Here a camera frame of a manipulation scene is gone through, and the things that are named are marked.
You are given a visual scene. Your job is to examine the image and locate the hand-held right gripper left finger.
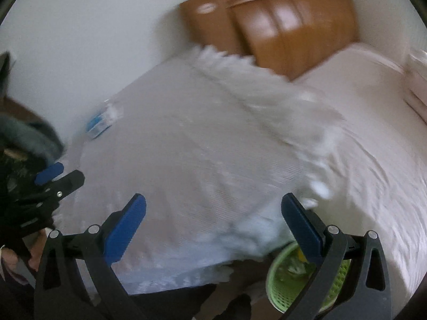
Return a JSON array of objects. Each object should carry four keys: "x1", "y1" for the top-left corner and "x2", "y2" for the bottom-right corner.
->
[{"x1": 33, "y1": 193, "x2": 147, "y2": 320}]

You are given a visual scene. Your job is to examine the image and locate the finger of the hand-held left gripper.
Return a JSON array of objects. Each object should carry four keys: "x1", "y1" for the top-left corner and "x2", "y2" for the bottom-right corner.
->
[
  {"x1": 40, "y1": 170, "x2": 85, "y2": 205},
  {"x1": 35, "y1": 162, "x2": 64, "y2": 186}
]

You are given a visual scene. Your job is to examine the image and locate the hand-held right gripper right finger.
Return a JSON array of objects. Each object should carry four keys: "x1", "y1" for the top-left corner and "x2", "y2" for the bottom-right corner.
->
[{"x1": 281, "y1": 192, "x2": 392, "y2": 320}]

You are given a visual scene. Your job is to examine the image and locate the green plastic basket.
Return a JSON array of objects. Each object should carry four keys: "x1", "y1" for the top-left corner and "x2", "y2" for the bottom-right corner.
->
[{"x1": 266, "y1": 240, "x2": 352, "y2": 314}]

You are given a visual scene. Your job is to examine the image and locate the person's left hand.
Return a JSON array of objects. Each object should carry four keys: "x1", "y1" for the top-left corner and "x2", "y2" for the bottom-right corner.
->
[{"x1": 0, "y1": 235, "x2": 45, "y2": 285}]

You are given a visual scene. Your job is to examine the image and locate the dark cloth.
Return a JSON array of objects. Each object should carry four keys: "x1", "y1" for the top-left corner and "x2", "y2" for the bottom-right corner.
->
[{"x1": 0, "y1": 113, "x2": 65, "y2": 161}]

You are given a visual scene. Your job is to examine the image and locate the blue and white carton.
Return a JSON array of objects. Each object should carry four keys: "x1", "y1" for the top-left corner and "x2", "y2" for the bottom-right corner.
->
[{"x1": 87, "y1": 111, "x2": 113, "y2": 141}]

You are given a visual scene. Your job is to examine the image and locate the clear plastic bottle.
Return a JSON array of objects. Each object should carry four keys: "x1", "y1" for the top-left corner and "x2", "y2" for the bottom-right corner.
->
[{"x1": 100, "y1": 98, "x2": 125, "y2": 124}]

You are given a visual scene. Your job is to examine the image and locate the beige fringed blanket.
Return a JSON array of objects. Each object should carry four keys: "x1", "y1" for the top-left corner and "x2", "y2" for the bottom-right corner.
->
[{"x1": 53, "y1": 45, "x2": 345, "y2": 294}]

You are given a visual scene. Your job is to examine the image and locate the pale pink bed sheet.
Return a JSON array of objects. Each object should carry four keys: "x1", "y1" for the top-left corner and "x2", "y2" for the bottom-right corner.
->
[{"x1": 294, "y1": 43, "x2": 427, "y2": 318}]

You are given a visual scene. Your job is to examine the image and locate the wooden headboard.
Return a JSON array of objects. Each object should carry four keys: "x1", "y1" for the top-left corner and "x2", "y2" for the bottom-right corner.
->
[{"x1": 180, "y1": 0, "x2": 360, "y2": 81}]

